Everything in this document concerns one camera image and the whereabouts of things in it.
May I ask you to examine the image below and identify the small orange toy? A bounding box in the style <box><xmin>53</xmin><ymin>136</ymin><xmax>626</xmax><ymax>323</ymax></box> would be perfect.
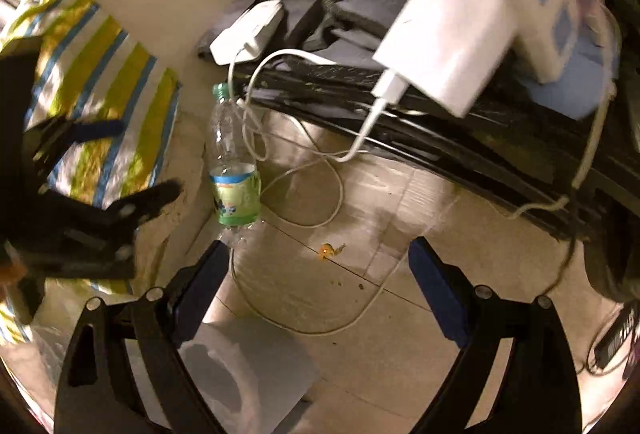
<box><xmin>317</xmin><ymin>241</ymin><xmax>346</xmax><ymax>261</ymax></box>

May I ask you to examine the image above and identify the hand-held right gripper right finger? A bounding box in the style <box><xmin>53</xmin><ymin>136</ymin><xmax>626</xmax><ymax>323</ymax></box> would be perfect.
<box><xmin>407</xmin><ymin>236</ymin><xmax>581</xmax><ymax>434</ymax></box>

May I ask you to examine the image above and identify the small white power adapter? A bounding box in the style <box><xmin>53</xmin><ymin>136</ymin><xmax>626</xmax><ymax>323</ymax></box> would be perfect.
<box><xmin>210</xmin><ymin>0</ymin><xmax>285</xmax><ymax>65</ymax></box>

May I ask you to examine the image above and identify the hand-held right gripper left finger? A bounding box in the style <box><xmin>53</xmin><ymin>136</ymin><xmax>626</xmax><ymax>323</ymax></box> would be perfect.
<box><xmin>54</xmin><ymin>239</ymin><xmax>231</xmax><ymax>434</ymax></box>

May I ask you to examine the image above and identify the yellow blue striped blanket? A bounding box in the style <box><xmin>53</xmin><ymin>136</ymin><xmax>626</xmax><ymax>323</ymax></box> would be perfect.
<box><xmin>0</xmin><ymin>0</ymin><xmax>182</xmax><ymax>345</ymax></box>

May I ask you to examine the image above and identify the black power strip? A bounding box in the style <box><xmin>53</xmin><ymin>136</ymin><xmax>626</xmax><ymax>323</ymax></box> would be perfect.
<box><xmin>594</xmin><ymin>301</ymin><xmax>640</xmax><ymax>371</ymax></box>

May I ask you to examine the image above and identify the white charging cable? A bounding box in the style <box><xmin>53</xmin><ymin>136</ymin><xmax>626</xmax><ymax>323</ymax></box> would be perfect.
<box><xmin>241</xmin><ymin>49</ymin><xmax>416</xmax><ymax>165</ymax></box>
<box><xmin>227</xmin><ymin>46</ymin><xmax>416</xmax><ymax>337</ymax></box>
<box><xmin>505</xmin><ymin>0</ymin><xmax>623</xmax><ymax>220</ymax></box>

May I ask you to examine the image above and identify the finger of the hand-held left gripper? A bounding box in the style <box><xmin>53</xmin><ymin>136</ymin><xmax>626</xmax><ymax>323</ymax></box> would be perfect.
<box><xmin>42</xmin><ymin>180</ymin><xmax>184</xmax><ymax>277</ymax></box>
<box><xmin>30</xmin><ymin>116</ymin><xmax>126</xmax><ymax>165</ymax></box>

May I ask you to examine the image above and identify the large white charger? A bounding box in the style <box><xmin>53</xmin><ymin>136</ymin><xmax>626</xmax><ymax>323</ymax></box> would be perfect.
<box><xmin>372</xmin><ymin>0</ymin><xmax>521</xmax><ymax>119</ymax></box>

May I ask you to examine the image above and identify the green label plastic bottle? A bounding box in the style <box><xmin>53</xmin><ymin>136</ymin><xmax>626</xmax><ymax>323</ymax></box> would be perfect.
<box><xmin>207</xmin><ymin>83</ymin><xmax>264</xmax><ymax>245</ymax></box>

